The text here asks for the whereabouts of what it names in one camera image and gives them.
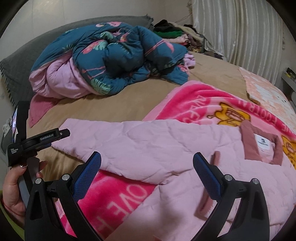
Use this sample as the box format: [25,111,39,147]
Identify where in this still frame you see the grey headboard cushion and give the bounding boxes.
[1,15,154,106]

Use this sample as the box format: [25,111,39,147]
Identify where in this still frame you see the person's left hand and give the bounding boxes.
[2,160,48,227]

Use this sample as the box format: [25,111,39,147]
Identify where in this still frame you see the pink quilted jacket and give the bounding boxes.
[53,118,295,240]

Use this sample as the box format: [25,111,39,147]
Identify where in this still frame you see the pink cartoon fleece blanket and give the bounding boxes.
[54,80,296,241]

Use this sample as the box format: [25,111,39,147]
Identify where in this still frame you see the blue flamingo comforter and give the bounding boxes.
[29,22,195,99]

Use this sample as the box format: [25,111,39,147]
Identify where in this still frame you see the light pink patterned blanket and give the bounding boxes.
[239,67,295,133]

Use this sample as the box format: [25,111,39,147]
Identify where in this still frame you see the white striped curtain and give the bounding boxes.
[191,0,283,84]

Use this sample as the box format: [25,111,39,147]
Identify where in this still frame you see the pile of folded clothes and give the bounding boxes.
[154,20,205,53]

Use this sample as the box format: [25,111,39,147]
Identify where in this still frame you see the tan bed sheet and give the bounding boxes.
[26,52,253,181]

